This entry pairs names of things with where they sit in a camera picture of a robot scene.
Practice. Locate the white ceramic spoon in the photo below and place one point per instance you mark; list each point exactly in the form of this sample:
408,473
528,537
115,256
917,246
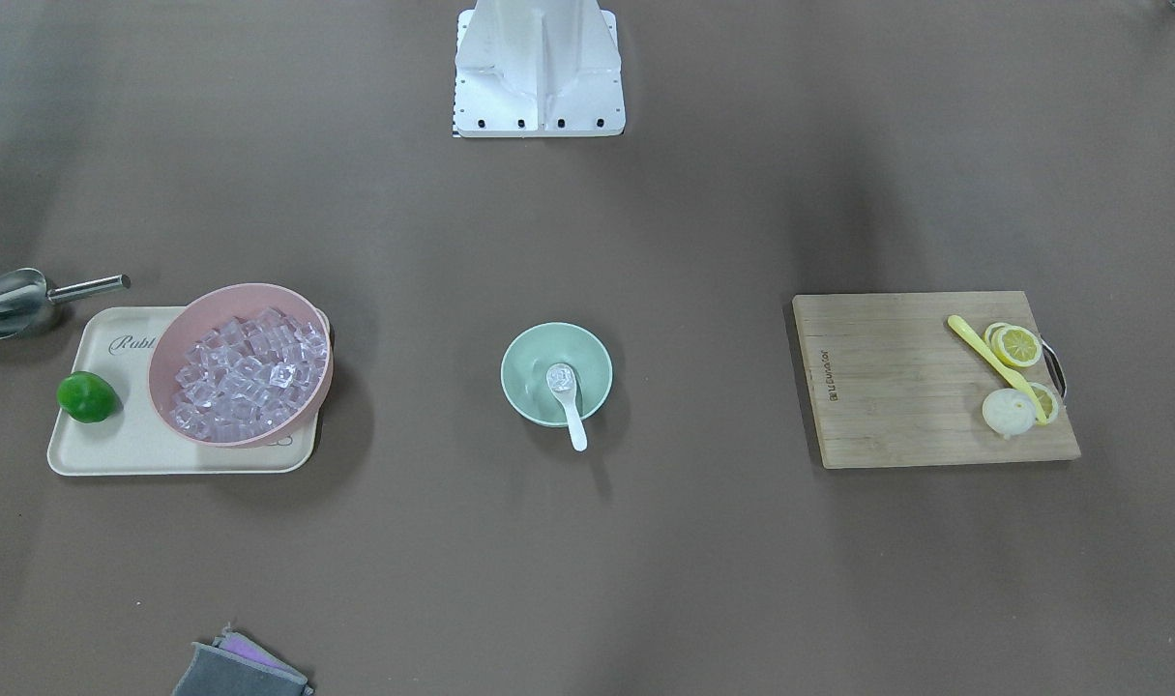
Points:
568,402

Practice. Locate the single ice cube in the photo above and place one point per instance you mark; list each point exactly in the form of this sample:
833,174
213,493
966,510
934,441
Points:
560,378

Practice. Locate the mint green bowl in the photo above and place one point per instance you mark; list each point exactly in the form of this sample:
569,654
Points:
524,366

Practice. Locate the clear ice cube pile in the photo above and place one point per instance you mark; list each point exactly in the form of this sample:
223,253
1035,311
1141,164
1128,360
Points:
246,377

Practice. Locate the pink bowl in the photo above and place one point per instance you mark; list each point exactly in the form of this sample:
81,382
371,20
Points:
208,311

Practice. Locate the steel ice scoop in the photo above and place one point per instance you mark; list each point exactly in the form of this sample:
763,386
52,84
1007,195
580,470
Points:
30,304

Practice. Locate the wooden cutting board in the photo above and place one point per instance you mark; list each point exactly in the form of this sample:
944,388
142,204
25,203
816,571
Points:
891,385

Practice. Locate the white peeled lemon end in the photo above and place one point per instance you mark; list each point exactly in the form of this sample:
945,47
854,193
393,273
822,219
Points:
1009,413

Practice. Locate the lemon slice upper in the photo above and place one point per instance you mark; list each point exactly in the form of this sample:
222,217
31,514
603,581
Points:
1013,345

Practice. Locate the lemon slice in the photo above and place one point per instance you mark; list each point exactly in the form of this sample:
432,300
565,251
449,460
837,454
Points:
1048,399
1013,345

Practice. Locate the yellow plastic knife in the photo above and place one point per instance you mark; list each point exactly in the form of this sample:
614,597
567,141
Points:
1014,379

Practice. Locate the lemon slice lower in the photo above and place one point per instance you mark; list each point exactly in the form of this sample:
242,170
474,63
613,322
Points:
1048,399

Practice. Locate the beige rectangular tray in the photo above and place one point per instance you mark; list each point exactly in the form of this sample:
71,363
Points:
116,345

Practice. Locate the grey folded cloth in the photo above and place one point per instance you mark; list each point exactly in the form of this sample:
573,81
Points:
234,664

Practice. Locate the green lime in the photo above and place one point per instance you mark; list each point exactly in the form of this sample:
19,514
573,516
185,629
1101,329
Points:
86,397

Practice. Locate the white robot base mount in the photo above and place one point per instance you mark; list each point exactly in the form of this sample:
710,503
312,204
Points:
537,69

